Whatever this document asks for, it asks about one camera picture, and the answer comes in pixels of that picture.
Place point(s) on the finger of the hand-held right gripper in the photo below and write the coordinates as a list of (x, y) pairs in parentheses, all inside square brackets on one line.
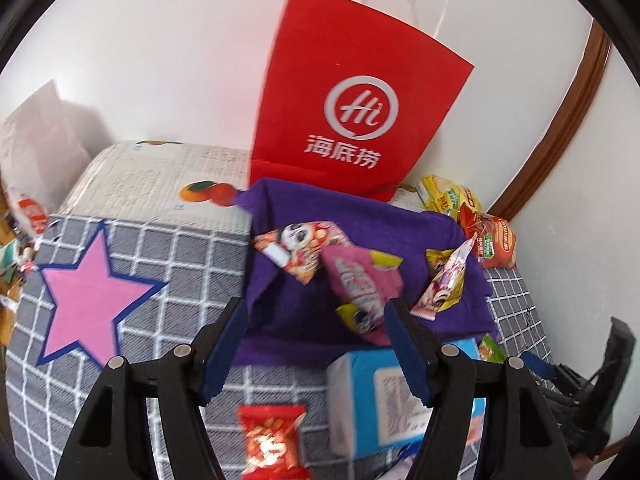
[(542, 366)]

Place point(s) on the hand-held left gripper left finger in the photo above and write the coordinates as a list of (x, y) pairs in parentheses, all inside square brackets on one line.
[(222, 355)]

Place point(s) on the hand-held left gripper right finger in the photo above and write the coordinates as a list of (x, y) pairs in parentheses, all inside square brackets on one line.
[(410, 355)]

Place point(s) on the green snack packet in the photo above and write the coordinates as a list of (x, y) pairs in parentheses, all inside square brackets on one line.
[(490, 350)]

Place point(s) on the pink white cartoon packet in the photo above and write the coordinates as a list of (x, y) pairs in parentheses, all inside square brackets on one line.
[(445, 280)]

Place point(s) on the purple fabric tray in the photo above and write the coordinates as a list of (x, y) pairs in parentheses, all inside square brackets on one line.
[(300, 320)]

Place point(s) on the small pink candy packet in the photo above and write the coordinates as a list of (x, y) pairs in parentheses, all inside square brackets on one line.
[(476, 420)]

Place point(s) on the pink white snack packet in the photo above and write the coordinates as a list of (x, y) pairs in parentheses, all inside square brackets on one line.
[(357, 277)]

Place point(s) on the red candy packet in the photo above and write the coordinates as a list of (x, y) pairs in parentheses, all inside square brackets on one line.
[(270, 440)]

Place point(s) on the dark blue snack packet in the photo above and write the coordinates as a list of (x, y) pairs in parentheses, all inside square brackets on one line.
[(406, 454)]

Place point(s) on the red cartoon snack packet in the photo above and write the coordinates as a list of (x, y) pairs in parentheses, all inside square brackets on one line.
[(295, 250)]

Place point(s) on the light blue cardboard box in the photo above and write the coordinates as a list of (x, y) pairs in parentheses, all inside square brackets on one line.
[(370, 410)]

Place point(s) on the grey checked blanket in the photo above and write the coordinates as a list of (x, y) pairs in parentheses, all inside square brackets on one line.
[(165, 260)]

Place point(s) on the orange chips bag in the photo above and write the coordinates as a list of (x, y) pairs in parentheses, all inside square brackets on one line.
[(500, 245)]

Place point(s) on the pink paper star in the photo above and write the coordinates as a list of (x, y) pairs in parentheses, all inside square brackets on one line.
[(85, 300)]

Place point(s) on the yellow chips bag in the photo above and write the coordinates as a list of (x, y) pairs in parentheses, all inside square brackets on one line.
[(445, 192)]

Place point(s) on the white fruit cardboard box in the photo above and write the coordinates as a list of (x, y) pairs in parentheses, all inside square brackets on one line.
[(150, 175)]

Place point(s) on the pile of small clutter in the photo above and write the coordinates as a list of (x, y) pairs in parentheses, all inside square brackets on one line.
[(12, 260)]

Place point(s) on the white plastic bag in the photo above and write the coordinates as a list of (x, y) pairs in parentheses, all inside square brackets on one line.
[(45, 150)]

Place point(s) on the red paper shopping bag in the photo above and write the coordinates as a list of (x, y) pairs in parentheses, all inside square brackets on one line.
[(360, 60)]

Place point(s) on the brown wooden door frame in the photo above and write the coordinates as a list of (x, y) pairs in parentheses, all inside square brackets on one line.
[(565, 125)]

